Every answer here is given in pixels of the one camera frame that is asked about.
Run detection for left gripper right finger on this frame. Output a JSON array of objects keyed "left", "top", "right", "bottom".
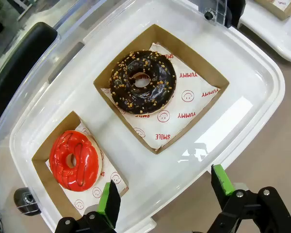
[{"left": 206, "top": 164, "right": 291, "bottom": 233}]

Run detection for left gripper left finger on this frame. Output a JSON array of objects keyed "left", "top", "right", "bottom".
[{"left": 54, "top": 180, "right": 122, "bottom": 233}]

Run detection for printed paper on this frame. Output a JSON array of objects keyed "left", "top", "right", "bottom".
[
  {"left": 269, "top": 0, "right": 291, "bottom": 12},
  {"left": 45, "top": 122, "right": 129, "bottom": 216},
  {"left": 100, "top": 42, "right": 220, "bottom": 150}
]

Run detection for chocolate donut with nut bits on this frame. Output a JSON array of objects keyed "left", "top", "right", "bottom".
[{"left": 109, "top": 50, "right": 177, "bottom": 115}]

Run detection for cardboard box of chocolate donut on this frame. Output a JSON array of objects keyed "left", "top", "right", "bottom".
[{"left": 93, "top": 23, "right": 230, "bottom": 155}]

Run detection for printed paper under red donut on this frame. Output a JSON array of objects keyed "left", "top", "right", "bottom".
[{"left": 45, "top": 122, "right": 129, "bottom": 216}]

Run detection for red glazed donut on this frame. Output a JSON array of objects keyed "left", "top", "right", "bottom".
[{"left": 49, "top": 130, "right": 103, "bottom": 192}]

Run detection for cardboard box of red donut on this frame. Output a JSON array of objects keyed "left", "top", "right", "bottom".
[{"left": 31, "top": 111, "right": 129, "bottom": 220}]

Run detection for printed paper under yellow donut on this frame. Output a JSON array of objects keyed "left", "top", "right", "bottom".
[{"left": 269, "top": 0, "right": 291, "bottom": 12}]

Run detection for black lid hinge knob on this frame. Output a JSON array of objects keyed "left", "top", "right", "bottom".
[
  {"left": 226, "top": 0, "right": 246, "bottom": 29},
  {"left": 14, "top": 188, "right": 42, "bottom": 216}
]

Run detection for white display case base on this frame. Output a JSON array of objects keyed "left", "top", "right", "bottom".
[
  {"left": 9, "top": 0, "right": 286, "bottom": 233},
  {"left": 237, "top": 0, "right": 291, "bottom": 64}
]

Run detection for clear display case lid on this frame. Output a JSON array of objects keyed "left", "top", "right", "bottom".
[{"left": 0, "top": 0, "right": 227, "bottom": 156}]

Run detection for black lid handle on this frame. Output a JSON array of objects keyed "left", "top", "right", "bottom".
[{"left": 0, "top": 22, "right": 58, "bottom": 134}]

